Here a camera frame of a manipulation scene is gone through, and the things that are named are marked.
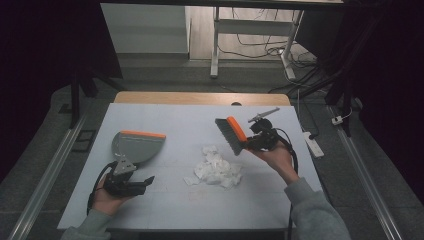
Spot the pile of white paper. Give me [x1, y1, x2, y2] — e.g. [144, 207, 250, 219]
[182, 144, 244, 191]

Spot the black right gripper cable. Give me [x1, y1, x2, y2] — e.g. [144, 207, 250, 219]
[275, 127, 300, 240]

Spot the white desk frame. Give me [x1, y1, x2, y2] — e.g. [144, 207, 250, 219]
[209, 6, 305, 81]

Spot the person's left hand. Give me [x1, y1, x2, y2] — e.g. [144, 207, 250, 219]
[91, 175, 135, 216]

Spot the black stand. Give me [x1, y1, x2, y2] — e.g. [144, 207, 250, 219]
[67, 64, 128, 130]

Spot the person's right hand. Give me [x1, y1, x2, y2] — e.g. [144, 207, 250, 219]
[249, 141, 301, 186]

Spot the white foam board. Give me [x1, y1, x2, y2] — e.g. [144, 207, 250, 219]
[56, 102, 316, 232]

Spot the aluminium rail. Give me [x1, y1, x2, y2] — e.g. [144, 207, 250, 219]
[7, 111, 90, 240]
[327, 105, 404, 240]

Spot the white power strip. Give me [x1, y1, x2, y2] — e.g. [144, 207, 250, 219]
[302, 131, 325, 159]

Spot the orange brush with grey bristles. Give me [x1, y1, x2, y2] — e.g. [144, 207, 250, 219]
[214, 115, 249, 157]

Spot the black tripod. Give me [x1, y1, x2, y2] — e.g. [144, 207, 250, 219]
[323, 13, 384, 138]

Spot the bundle of black floor cables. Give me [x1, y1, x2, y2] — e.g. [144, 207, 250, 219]
[217, 7, 334, 98]

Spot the black floor frame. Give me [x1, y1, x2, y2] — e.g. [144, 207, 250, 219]
[71, 128, 98, 154]

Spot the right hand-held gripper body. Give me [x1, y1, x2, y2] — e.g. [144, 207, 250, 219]
[247, 106, 281, 151]

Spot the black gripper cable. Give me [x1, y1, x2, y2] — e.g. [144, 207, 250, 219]
[86, 161, 116, 215]
[275, 127, 300, 240]

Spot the grey dustpan with orange lip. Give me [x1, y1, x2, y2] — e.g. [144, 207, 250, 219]
[111, 129, 167, 165]

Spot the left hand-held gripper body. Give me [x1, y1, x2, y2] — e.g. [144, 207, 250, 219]
[103, 155, 148, 198]

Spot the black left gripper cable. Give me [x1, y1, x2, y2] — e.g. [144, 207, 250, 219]
[86, 161, 116, 215]

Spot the white panel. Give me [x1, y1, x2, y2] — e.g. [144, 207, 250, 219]
[100, 3, 192, 55]

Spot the wooden table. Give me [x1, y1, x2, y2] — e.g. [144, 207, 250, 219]
[113, 91, 292, 107]

